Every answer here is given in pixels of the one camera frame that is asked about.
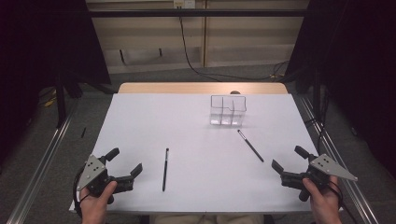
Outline white paper sheet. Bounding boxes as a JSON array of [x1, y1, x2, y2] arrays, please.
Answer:
[[69, 92, 344, 215]]

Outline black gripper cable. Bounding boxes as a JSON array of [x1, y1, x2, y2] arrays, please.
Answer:
[[72, 167, 84, 218], [326, 181, 360, 224]]

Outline black curtain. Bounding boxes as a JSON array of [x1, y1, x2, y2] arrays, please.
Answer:
[[284, 0, 396, 180], [0, 0, 112, 166]]

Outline metal floor rail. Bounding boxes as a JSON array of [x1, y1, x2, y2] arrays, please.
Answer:
[[298, 95, 380, 224], [6, 101, 79, 224]]

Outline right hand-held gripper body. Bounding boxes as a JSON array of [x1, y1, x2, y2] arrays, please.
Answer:
[[279, 153, 359, 203]]

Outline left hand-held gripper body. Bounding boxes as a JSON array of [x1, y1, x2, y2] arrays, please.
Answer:
[[77, 152, 134, 204]]

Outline person's left hand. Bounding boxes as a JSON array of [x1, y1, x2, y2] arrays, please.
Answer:
[[78, 181, 119, 224]]

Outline black horizontal frame bar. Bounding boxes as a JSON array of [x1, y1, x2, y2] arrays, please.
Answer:
[[88, 8, 310, 19]]

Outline black floor cables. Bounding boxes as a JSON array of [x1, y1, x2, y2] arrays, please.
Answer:
[[304, 116, 330, 153]]

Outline black wall cable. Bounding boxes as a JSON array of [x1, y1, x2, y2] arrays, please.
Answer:
[[177, 7, 290, 82]]

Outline person's right hand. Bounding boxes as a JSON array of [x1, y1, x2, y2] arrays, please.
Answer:
[[302, 175, 344, 224]]

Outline clear plastic organizer box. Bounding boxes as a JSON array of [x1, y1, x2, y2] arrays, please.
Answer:
[[209, 94, 248, 127]]

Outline black stand pole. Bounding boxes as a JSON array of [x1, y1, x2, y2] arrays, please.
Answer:
[[55, 72, 68, 129]]

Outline white wall socket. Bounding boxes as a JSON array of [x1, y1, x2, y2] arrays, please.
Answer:
[[173, 0, 197, 9]]

